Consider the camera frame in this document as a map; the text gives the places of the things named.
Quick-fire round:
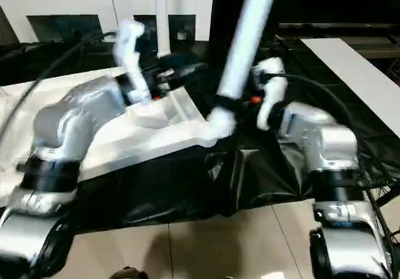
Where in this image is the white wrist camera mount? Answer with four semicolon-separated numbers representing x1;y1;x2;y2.
114;18;154;105
251;57;289;131

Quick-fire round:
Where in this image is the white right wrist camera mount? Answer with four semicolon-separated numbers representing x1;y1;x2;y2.
251;57;289;131

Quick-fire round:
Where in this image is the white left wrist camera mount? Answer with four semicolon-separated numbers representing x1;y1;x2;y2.
114;18;154;105

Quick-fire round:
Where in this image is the black mat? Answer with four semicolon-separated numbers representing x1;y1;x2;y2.
0;38;400;233

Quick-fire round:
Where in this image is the white plastic table top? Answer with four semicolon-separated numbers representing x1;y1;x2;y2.
0;65;236;210

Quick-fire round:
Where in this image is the white board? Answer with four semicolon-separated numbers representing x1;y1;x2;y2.
301;38;400;133

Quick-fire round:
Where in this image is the black bar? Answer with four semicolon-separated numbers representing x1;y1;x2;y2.
277;22;400;31

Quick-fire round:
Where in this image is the black stand leg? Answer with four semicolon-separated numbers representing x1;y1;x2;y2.
373;188;400;210

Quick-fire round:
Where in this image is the white cabinet with glass doors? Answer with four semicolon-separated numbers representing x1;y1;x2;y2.
0;0;215;44

